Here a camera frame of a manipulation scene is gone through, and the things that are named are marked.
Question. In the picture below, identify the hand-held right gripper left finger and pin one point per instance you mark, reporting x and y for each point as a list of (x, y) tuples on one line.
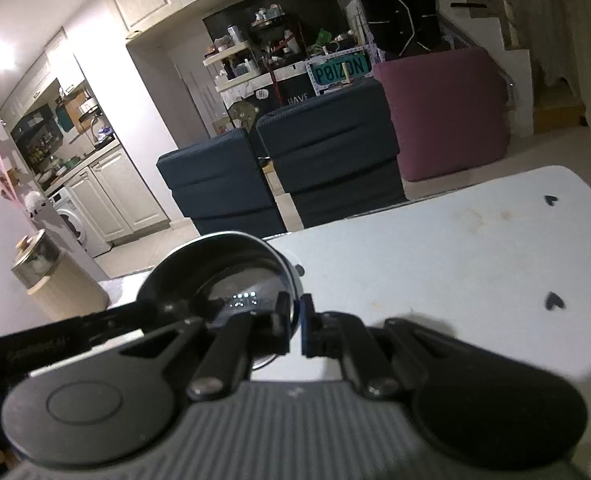
[(225, 355)]

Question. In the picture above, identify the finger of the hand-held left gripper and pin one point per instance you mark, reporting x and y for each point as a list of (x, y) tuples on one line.
[(120, 317)]

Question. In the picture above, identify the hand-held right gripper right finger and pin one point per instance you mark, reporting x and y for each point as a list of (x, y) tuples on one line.
[(355, 350)]

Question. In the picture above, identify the round steel bowl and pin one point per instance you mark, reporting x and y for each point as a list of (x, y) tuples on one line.
[(215, 265)]

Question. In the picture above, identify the beige kettle with steel top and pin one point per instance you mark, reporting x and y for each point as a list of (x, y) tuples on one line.
[(60, 290)]

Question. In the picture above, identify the washing machine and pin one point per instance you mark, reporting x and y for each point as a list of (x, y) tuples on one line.
[(78, 222)]

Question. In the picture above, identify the white lower kitchen cabinet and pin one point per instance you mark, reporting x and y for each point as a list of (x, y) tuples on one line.
[(110, 195)]

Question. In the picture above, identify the dark blue chair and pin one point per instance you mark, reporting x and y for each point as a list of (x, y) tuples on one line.
[(330, 155), (215, 185)]

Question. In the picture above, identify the maroon chair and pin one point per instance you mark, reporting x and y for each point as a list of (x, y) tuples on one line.
[(440, 115)]

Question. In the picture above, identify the white shelf rack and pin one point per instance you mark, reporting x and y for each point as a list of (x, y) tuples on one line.
[(235, 67)]

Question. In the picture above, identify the green sign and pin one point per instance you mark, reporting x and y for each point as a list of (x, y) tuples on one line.
[(340, 71)]

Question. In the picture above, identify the black shelf rack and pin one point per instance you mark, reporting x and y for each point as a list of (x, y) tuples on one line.
[(275, 35)]

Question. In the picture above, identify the white staircase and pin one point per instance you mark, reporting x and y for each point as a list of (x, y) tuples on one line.
[(515, 60)]

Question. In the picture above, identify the black vest with white trim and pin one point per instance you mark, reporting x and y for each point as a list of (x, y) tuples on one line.
[(395, 5)]

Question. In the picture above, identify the beige curtain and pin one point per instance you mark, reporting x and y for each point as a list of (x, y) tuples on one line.
[(565, 20)]

